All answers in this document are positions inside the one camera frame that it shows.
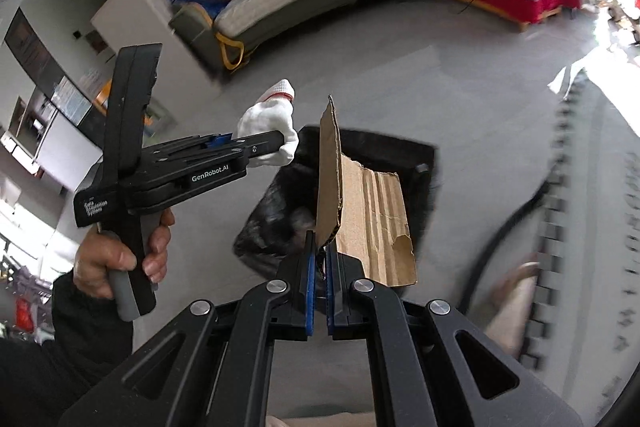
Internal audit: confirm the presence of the brown cardboard piece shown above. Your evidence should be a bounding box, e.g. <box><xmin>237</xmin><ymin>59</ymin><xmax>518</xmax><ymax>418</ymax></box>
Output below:
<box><xmin>314</xmin><ymin>101</ymin><xmax>418</xmax><ymax>287</ymax></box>

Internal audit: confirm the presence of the white cotton glove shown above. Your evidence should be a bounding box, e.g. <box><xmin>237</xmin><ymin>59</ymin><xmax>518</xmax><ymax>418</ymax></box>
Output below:
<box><xmin>235</xmin><ymin>79</ymin><xmax>299</xmax><ymax>168</ymax></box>

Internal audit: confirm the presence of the black trash bag bin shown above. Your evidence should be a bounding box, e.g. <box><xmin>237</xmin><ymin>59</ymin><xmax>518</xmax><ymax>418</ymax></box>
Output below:
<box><xmin>233</xmin><ymin>124</ymin><xmax>440</xmax><ymax>283</ymax></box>

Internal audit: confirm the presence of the person's left hand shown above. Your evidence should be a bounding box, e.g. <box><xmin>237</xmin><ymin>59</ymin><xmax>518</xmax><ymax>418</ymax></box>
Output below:
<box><xmin>73</xmin><ymin>209</ymin><xmax>175</xmax><ymax>299</ymax></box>

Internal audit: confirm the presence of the black sleeved left forearm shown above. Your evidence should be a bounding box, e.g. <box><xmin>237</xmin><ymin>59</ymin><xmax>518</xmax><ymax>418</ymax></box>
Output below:
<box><xmin>0</xmin><ymin>272</ymin><xmax>134</xmax><ymax>426</ymax></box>

